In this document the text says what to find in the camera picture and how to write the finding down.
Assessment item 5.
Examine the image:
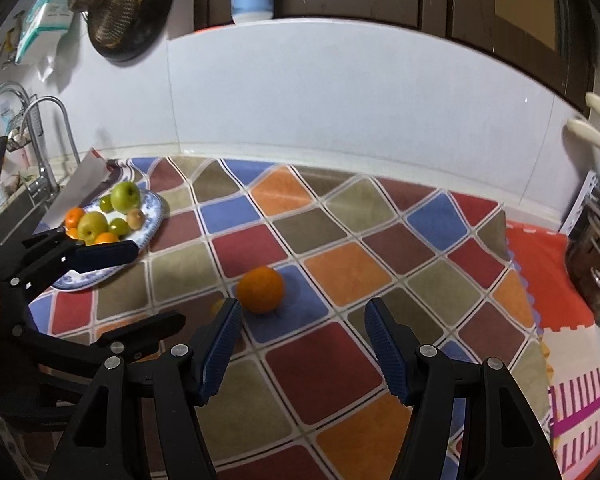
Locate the small orange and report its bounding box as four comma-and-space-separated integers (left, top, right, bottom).
95, 232, 119, 245
66, 226, 81, 240

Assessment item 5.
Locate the large yellow-green pomelo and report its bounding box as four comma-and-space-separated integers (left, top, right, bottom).
76, 211, 108, 245

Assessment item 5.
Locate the brown kiwi front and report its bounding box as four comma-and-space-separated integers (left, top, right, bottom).
126, 208, 145, 231

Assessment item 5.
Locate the green apple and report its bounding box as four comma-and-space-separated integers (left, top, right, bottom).
110, 181, 142, 214

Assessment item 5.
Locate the steel kitchen sink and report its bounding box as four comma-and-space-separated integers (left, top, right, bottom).
0, 188, 53, 257

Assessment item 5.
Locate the tall chrome kitchen faucet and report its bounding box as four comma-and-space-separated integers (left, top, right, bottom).
0, 81, 58, 200

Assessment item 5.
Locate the small tan fruit behind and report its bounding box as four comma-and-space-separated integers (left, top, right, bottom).
210, 298, 225, 318

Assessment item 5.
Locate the blue white oval plate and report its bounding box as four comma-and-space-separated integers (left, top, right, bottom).
52, 188, 166, 292

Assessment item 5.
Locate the colourful diamond pattern tablecloth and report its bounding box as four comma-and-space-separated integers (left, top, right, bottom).
31, 156, 550, 479

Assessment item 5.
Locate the thin gooseneck faucet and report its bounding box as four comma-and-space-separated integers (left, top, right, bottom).
22, 94, 81, 166

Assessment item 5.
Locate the metal pot rack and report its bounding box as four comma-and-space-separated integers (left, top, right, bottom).
559, 171, 600, 326

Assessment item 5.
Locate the copper perforated strainer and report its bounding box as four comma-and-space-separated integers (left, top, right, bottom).
85, 0, 143, 51

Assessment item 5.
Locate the teal white cardboard box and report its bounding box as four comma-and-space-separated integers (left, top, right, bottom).
15, 0, 73, 65

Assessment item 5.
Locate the black frying pan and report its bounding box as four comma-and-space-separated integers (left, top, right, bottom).
92, 0, 173, 63

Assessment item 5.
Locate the wire sink caddy basket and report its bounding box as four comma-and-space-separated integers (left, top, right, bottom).
6, 108, 43, 153

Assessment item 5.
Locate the cream pot with handle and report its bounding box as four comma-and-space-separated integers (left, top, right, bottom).
566, 118, 600, 150

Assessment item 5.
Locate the dark wooden window frame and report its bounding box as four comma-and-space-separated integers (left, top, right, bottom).
191, 0, 596, 114

